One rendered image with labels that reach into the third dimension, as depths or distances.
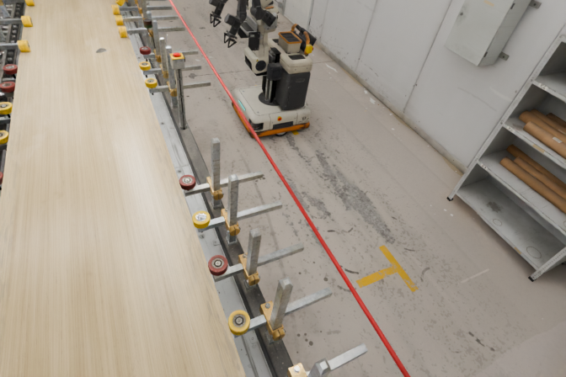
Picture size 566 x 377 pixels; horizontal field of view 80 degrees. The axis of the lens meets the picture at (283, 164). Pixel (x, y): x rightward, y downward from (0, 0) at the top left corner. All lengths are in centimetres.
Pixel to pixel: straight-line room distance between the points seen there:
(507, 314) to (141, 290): 244
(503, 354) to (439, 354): 44
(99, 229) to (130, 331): 48
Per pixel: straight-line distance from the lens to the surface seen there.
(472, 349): 274
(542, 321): 317
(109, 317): 143
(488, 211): 341
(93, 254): 159
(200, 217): 159
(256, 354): 162
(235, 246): 175
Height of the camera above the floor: 216
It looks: 42 degrees down
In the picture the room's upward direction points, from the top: 10 degrees clockwise
